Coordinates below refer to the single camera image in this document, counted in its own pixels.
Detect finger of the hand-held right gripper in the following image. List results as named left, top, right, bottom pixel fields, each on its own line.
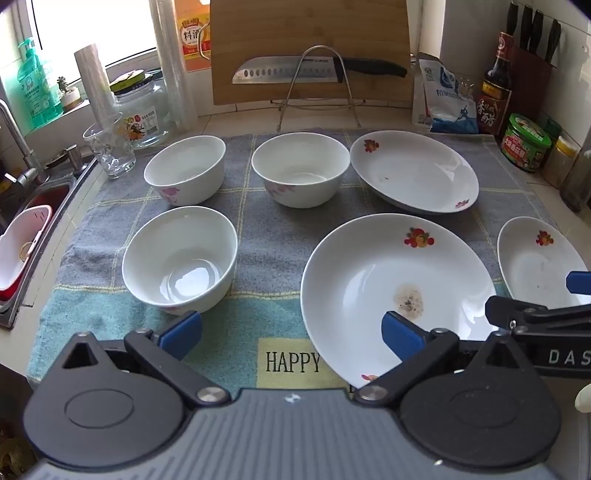
left=485, top=295, right=591, bottom=344
left=566, top=271, right=591, bottom=295

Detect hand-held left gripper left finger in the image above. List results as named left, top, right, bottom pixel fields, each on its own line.
left=60, top=310, right=232, bottom=409

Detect steel sink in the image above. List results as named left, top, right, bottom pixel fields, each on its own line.
left=0, top=156, right=99, bottom=331

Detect metal faucet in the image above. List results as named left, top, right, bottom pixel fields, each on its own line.
left=0, top=99, right=52, bottom=186

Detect glass oil bottle red cap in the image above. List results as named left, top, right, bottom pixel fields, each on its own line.
left=560, top=138, right=591, bottom=213

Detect glass jar with lid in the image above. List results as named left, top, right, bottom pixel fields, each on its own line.
left=109, top=69, right=171, bottom=149

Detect bamboo cutting board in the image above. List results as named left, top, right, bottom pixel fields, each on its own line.
left=209, top=0, right=413, bottom=107

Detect white bowl pink flowers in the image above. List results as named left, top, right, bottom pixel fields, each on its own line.
left=143, top=135, right=226, bottom=208
left=252, top=132, right=351, bottom=209

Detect black-handled kitchen knife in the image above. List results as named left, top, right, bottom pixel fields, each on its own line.
left=231, top=55, right=409, bottom=86

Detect yellow lid spice jar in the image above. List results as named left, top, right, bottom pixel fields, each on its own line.
left=540, top=135, right=581, bottom=188

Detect yellow cooking wine carton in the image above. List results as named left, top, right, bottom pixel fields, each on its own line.
left=174, top=0, right=214, bottom=73

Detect small potted plant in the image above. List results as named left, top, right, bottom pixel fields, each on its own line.
left=56, top=76, right=83, bottom=112

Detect green dish soap bottle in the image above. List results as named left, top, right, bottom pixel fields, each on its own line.
left=17, top=38, right=66, bottom=130

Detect tall clear plastic roll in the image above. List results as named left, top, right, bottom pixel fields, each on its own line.
left=148, top=0, right=199, bottom=133

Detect clear glass cup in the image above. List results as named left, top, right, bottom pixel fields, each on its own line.
left=82, top=113, right=137, bottom=180

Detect pink plastic basket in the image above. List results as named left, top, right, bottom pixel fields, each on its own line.
left=0, top=205, right=54, bottom=292

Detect white plastic wrap roll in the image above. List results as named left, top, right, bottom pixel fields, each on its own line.
left=74, top=44, right=122, bottom=136

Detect white and blue salt bag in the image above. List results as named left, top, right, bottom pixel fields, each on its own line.
left=412, top=52, right=482, bottom=135

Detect dark wooden knife block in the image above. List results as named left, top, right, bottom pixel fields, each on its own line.
left=508, top=45, right=556, bottom=133

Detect dark vinegar bottle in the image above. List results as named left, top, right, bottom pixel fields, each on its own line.
left=482, top=31, right=515, bottom=137

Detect green lid sauce jar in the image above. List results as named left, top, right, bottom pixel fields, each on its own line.
left=499, top=113, right=553, bottom=173

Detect large white plate flower print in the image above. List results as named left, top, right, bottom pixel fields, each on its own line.
left=300, top=213, right=498, bottom=389

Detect metal wire rack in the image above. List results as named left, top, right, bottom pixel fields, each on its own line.
left=270, top=45, right=371, bottom=133

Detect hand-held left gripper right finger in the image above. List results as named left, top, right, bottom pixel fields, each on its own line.
left=353, top=311, right=539, bottom=403

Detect grey and teal checked towel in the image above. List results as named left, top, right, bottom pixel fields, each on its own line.
left=27, top=127, right=571, bottom=398

